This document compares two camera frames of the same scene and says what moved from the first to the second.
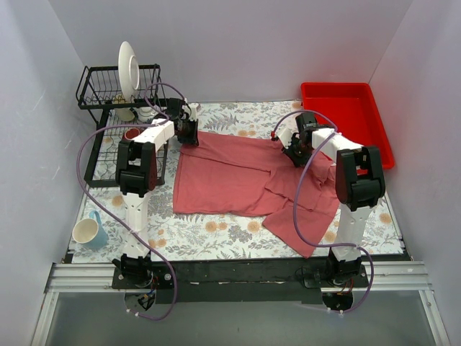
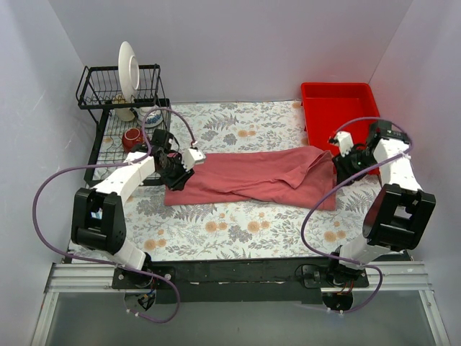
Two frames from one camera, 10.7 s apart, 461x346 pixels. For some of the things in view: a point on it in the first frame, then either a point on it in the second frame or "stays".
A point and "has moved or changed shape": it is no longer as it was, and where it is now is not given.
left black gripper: (187, 132) -> (178, 176)
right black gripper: (297, 152) -> (346, 167)
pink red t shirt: (228, 174) has moved or changed shape
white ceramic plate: (129, 72) stays
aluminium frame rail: (91, 278) stays
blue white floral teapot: (146, 114) stays
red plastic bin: (353, 108) stays
